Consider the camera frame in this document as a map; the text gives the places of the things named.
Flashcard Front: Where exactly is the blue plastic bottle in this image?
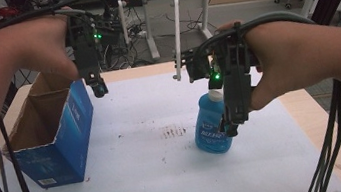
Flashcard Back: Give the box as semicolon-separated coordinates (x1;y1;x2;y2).
187;87;237;158

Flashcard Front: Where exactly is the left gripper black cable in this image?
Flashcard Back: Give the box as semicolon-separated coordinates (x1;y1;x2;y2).
0;0;137;192

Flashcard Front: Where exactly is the person's right hand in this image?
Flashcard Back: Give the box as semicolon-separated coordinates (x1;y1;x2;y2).
215;12;299;116

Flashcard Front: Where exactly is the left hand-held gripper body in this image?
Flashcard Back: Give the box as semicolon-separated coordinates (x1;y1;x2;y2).
61;5;131;90

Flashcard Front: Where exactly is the blue cardboard box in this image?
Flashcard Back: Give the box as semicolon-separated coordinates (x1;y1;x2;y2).
0;65;105;192

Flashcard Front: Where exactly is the white upright stand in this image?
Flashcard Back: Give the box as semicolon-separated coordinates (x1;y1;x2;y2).
162;0;192;83

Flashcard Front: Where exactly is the white table mat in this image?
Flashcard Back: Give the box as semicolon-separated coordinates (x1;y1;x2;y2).
0;49;341;192

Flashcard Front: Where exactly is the white upright post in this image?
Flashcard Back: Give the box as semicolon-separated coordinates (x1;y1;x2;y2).
116;0;133;47

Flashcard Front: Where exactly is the right gripper grey cable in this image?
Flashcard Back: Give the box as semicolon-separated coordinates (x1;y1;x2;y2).
194;2;341;192

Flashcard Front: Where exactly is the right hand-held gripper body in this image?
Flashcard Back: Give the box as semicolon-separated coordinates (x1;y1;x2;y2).
171;19;268;134

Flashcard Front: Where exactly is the person's left hand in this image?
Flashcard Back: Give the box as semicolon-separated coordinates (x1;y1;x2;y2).
8;10;81;90

